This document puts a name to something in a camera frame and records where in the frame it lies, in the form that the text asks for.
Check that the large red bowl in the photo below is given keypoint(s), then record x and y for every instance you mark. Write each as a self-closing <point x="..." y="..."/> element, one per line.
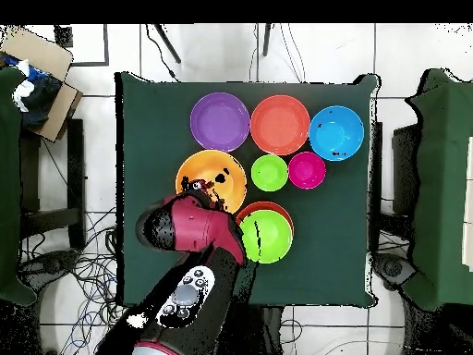
<point x="280" y="125"/>
<point x="266" y="205"/>

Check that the large orange bowl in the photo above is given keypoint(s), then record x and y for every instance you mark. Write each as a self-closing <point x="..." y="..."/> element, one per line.
<point x="210" y="162"/>

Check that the large green bowl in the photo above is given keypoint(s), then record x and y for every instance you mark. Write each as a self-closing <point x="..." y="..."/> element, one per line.
<point x="273" y="236"/>

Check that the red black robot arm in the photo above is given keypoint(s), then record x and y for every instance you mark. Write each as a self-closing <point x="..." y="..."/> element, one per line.
<point x="199" y="229"/>

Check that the small green bowl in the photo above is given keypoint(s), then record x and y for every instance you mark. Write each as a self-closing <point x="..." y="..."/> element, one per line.
<point x="269" y="172"/>

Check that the pink bowl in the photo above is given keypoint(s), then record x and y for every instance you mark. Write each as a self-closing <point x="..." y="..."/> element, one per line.
<point x="307" y="170"/>

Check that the purple bowl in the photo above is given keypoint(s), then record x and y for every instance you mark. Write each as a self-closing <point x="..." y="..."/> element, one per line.
<point x="220" y="122"/>

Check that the dark green table cloth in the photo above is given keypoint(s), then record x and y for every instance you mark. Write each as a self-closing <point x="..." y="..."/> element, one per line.
<point x="314" y="259"/>

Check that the blue bowl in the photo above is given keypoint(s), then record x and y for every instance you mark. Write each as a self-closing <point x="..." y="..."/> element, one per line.
<point x="336" y="133"/>

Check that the black tripod leg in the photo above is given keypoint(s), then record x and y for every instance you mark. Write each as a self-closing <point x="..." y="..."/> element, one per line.
<point x="266" y="39"/>
<point x="168" y="43"/>

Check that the black box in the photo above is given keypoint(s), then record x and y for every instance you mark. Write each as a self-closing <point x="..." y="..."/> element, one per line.
<point x="404" y="166"/>

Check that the green cloth covered table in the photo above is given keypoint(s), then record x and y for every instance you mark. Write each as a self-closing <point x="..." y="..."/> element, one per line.
<point x="9" y="185"/>
<point x="439" y="185"/>

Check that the blue cloth bag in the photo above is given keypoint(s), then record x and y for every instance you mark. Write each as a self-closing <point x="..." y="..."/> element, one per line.
<point x="40" y="96"/>

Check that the white board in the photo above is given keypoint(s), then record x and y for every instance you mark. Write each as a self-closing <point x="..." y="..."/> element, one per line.
<point x="469" y="203"/>

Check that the brown cardboard box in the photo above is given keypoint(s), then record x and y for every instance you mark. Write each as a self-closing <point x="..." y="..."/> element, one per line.
<point x="40" y="51"/>

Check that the black stool frame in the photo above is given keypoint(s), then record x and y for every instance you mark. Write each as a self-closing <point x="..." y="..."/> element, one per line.
<point x="75" y="166"/>

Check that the black floor frame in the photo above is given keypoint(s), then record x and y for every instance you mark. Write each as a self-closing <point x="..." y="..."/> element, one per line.
<point x="106" y="44"/>

